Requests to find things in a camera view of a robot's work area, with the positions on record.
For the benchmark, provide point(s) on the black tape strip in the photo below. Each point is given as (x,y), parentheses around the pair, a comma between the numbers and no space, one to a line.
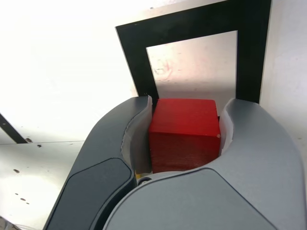
(12,130)

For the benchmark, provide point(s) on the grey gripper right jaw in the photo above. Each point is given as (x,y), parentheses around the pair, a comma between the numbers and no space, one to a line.
(216,203)

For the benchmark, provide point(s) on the black tape square outline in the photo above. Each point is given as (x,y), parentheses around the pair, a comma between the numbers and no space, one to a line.
(249,60)

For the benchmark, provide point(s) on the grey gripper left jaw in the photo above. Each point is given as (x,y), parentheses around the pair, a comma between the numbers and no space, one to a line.
(100,167)

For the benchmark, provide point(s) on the red cube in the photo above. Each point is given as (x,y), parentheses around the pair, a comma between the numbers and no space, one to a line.
(184,134)

